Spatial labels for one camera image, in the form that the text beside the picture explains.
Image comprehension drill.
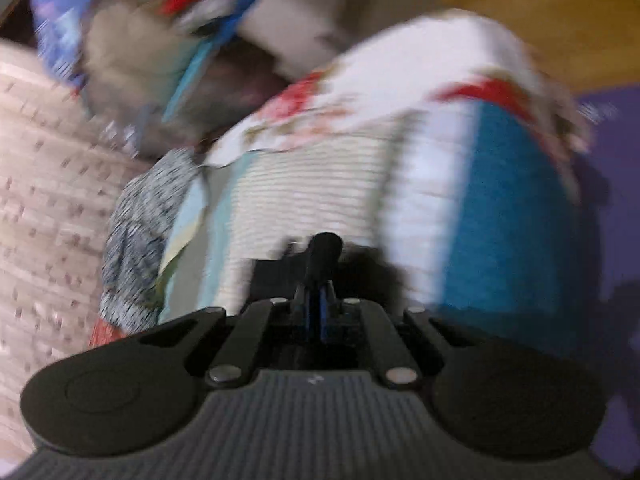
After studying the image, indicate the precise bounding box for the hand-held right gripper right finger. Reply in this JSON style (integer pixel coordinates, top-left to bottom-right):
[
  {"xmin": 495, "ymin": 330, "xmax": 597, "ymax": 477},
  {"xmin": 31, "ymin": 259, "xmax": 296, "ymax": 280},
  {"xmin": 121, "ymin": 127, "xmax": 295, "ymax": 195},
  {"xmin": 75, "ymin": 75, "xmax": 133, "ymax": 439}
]
[{"xmin": 320, "ymin": 280, "xmax": 483, "ymax": 390}]

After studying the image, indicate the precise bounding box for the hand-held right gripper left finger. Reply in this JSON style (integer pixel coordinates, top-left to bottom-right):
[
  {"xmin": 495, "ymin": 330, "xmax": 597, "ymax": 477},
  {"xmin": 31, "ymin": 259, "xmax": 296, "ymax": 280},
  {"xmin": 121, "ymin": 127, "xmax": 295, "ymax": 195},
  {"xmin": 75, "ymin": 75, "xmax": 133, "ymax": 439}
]
[{"xmin": 137, "ymin": 284, "xmax": 311, "ymax": 390}]

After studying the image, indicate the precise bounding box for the chevron striped bed quilt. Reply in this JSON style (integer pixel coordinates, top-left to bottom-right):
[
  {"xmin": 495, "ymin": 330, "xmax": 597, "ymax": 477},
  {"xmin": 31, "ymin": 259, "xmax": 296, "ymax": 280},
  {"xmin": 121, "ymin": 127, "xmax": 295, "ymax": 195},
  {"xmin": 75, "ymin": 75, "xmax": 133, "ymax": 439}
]
[{"xmin": 157, "ymin": 122, "xmax": 483, "ymax": 323}]

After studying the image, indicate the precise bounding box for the folded patchwork quilt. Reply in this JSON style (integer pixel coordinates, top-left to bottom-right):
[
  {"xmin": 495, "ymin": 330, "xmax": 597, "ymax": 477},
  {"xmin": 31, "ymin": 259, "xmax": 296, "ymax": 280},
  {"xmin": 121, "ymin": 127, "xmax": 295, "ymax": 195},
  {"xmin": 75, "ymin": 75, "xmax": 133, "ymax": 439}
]
[{"xmin": 90, "ymin": 147, "xmax": 207, "ymax": 348}]

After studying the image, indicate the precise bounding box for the clear bin with teal lid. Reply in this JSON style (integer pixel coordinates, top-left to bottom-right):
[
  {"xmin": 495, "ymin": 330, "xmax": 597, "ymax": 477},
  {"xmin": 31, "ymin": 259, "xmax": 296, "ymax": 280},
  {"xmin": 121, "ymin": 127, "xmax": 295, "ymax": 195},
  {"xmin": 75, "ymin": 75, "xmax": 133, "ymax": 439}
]
[{"xmin": 134, "ymin": 34, "xmax": 297, "ymax": 157}]

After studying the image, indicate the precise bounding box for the white floral bed sheet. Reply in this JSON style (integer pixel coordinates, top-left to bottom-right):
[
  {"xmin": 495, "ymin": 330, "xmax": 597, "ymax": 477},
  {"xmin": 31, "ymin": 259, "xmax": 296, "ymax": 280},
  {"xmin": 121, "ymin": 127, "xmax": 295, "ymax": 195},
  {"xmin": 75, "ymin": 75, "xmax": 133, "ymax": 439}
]
[{"xmin": 204, "ymin": 9, "xmax": 598, "ymax": 203}]

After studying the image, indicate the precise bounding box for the pink floral curtain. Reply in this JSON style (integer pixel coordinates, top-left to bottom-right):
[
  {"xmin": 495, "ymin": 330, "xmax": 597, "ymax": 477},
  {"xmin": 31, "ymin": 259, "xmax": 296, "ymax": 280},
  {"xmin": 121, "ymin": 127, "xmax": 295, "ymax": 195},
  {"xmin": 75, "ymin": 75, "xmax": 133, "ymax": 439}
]
[{"xmin": 0, "ymin": 37, "xmax": 157, "ymax": 463}]

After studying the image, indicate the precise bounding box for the beige fabric storage bag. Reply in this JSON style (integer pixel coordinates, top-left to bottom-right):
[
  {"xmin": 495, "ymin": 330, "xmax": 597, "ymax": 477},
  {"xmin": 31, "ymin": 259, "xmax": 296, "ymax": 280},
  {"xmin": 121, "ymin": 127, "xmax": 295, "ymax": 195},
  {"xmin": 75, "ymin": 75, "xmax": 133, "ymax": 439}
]
[{"xmin": 81, "ymin": 1, "xmax": 202, "ymax": 128}]

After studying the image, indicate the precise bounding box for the wooden door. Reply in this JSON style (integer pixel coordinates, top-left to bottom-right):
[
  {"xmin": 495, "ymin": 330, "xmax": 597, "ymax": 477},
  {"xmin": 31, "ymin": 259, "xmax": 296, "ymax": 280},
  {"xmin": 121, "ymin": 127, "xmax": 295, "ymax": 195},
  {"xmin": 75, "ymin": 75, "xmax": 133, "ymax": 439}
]
[{"xmin": 424, "ymin": 0, "xmax": 640, "ymax": 95}]

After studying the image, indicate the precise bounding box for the blue printed cloth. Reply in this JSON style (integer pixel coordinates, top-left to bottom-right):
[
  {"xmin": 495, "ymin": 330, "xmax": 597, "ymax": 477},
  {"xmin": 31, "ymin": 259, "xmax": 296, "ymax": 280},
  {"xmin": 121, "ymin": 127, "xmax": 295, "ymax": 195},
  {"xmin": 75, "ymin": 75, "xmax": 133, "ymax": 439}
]
[{"xmin": 26, "ymin": 0, "xmax": 112, "ymax": 88}]

